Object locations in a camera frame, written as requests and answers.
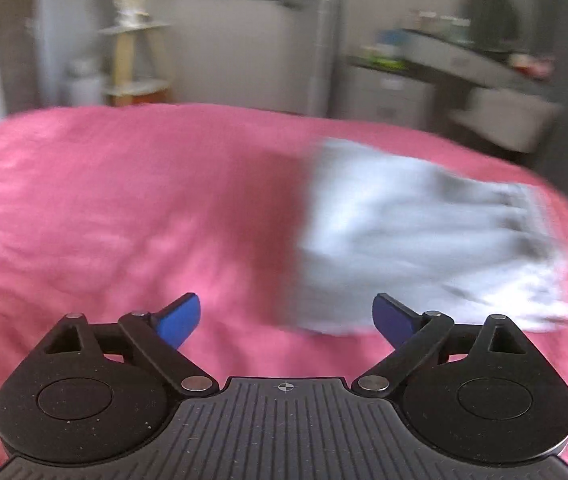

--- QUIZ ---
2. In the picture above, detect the small white cabinet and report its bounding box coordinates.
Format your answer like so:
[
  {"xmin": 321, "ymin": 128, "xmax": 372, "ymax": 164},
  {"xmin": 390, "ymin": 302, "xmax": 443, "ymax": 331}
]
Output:
[{"xmin": 336, "ymin": 62, "xmax": 435, "ymax": 130}]

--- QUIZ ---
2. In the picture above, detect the blue tissue box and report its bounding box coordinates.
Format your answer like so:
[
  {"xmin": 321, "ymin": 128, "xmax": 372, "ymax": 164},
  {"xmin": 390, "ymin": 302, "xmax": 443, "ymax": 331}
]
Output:
[{"xmin": 375, "ymin": 28, "xmax": 407, "ymax": 58}]

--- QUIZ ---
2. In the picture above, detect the white fluffy chair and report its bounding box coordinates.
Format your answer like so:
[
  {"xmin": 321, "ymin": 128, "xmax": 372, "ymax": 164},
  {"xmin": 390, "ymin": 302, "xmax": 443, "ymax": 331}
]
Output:
[{"xmin": 449, "ymin": 88, "xmax": 563, "ymax": 154}]

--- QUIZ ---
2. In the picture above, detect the pink ribbed bedspread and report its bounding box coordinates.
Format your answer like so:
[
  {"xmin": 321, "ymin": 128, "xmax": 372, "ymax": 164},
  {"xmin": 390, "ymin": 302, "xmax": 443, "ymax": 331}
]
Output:
[{"xmin": 0, "ymin": 103, "xmax": 568, "ymax": 480}]

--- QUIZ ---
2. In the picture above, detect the round black mirror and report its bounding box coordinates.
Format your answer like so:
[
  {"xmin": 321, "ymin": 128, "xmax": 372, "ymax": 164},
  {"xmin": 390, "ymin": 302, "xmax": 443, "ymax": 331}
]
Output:
[{"xmin": 461, "ymin": 0, "xmax": 520, "ymax": 52}]

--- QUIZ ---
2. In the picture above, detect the white tall floor panel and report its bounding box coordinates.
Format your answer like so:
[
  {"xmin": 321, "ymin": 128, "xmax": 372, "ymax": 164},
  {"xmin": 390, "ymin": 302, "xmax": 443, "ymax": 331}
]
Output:
[{"xmin": 307, "ymin": 0, "xmax": 343, "ymax": 117}]

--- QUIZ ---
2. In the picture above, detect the gold leg side shelf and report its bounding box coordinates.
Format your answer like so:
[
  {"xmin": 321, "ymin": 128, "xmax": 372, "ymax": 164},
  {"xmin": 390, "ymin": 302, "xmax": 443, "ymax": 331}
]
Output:
[{"xmin": 99, "ymin": 20, "xmax": 172, "ymax": 107}]

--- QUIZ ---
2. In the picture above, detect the white vanity desk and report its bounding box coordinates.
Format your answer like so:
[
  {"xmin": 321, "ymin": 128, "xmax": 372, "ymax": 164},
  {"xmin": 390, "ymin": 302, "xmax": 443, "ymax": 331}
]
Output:
[{"xmin": 403, "ymin": 29, "xmax": 548, "ymax": 96}]

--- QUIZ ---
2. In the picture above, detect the white waste bin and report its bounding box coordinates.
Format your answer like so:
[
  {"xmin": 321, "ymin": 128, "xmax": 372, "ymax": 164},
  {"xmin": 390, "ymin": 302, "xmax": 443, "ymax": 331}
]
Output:
[{"xmin": 61, "ymin": 55, "xmax": 106, "ymax": 107}]

